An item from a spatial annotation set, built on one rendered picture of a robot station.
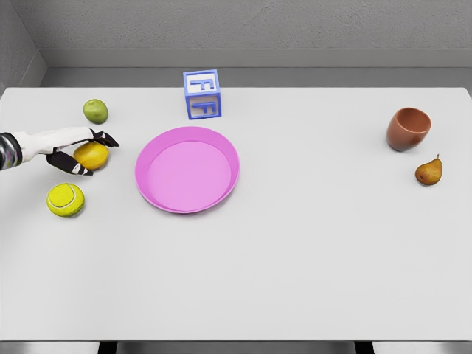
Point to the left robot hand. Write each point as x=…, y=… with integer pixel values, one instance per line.
x=59, y=139

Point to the yellow lemon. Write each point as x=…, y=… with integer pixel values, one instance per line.
x=93, y=156

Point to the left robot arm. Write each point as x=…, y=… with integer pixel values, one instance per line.
x=14, y=148

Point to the pink plate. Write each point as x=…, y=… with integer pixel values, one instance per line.
x=188, y=173

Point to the green apple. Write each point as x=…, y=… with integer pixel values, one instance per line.
x=95, y=111

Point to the yellow tennis ball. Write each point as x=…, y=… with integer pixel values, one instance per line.
x=65, y=199

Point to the blue letter block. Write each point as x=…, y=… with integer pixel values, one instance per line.
x=203, y=96

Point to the brown cup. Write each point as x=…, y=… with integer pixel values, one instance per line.
x=408, y=130

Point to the brown pear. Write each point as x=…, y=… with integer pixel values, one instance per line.
x=429, y=172

